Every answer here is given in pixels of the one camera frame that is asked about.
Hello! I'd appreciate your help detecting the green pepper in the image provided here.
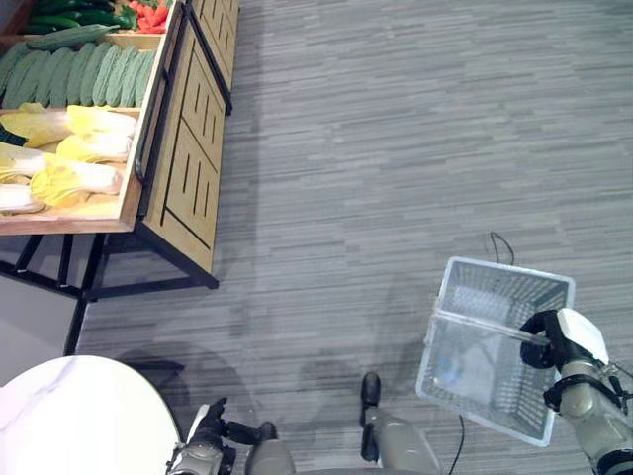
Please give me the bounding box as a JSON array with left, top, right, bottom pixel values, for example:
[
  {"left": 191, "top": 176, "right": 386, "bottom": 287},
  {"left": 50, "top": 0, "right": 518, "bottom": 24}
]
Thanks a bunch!
[{"left": 117, "top": 4, "right": 140, "bottom": 31}]

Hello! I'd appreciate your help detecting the yellow white napa cabbage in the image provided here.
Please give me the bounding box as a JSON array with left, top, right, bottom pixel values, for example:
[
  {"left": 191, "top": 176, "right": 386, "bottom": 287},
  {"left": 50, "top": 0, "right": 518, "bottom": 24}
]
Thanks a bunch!
[
  {"left": 30, "top": 160, "right": 125, "bottom": 209},
  {"left": 0, "top": 183, "right": 46, "bottom": 216},
  {"left": 0, "top": 142, "right": 56, "bottom": 186},
  {"left": 65, "top": 104, "right": 137, "bottom": 140},
  {"left": 0, "top": 102, "right": 71, "bottom": 149},
  {"left": 54, "top": 132, "right": 135, "bottom": 165}
]

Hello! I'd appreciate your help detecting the green bumpy bitter melon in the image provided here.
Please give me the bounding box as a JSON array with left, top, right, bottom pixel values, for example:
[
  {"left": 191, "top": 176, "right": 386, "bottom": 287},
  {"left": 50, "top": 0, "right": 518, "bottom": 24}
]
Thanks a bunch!
[
  {"left": 0, "top": 42, "right": 31, "bottom": 98},
  {"left": 33, "top": 47, "right": 75, "bottom": 109},
  {"left": 121, "top": 48, "right": 150, "bottom": 109},
  {"left": 2, "top": 48, "right": 50, "bottom": 109},
  {"left": 106, "top": 45, "right": 140, "bottom": 109},
  {"left": 93, "top": 44, "right": 128, "bottom": 108},
  {"left": 25, "top": 23, "right": 121, "bottom": 52},
  {"left": 80, "top": 43, "right": 113, "bottom": 107},
  {"left": 134, "top": 48, "right": 158, "bottom": 109},
  {"left": 65, "top": 42, "right": 98, "bottom": 107}
]

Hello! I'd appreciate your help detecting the wooden produce stand black frame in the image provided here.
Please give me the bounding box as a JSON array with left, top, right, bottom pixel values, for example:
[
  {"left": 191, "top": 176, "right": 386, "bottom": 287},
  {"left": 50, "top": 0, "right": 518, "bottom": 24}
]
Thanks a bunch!
[{"left": 0, "top": 0, "right": 239, "bottom": 357}]

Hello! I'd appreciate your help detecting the thin black cable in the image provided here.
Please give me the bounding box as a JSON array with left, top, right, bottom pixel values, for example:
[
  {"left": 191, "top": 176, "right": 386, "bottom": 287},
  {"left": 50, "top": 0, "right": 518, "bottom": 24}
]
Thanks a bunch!
[
  {"left": 446, "top": 414, "right": 467, "bottom": 475},
  {"left": 489, "top": 231, "right": 516, "bottom": 266}
]

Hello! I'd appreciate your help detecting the white round marble table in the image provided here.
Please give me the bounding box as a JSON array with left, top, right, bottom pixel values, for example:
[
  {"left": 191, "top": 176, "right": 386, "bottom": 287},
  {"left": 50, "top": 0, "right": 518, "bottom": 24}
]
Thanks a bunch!
[{"left": 0, "top": 354, "right": 181, "bottom": 475}]

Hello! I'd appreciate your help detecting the clear plastic shopping basket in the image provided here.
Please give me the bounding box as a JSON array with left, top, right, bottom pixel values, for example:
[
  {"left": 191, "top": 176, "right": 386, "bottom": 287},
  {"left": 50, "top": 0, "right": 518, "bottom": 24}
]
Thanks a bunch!
[{"left": 414, "top": 255, "right": 577, "bottom": 448}]

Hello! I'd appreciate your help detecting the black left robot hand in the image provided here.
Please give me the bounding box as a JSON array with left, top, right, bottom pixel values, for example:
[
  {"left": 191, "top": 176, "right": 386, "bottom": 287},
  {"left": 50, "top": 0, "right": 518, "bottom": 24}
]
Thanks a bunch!
[{"left": 185, "top": 397, "right": 259, "bottom": 447}]

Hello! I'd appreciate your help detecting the silver left robot leg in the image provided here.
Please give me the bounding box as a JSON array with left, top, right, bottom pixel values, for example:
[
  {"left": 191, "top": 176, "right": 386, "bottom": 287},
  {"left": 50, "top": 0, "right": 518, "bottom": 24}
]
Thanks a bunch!
[{"left": 244, "top": 421, "right": 298, "bottom": 475}]

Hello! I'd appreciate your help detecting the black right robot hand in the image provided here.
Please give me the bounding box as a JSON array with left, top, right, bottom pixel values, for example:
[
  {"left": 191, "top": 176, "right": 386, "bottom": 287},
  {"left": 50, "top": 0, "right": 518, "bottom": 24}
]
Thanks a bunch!
[{"left": 518, "top": 307, "right": 610, "bottom": 370}]

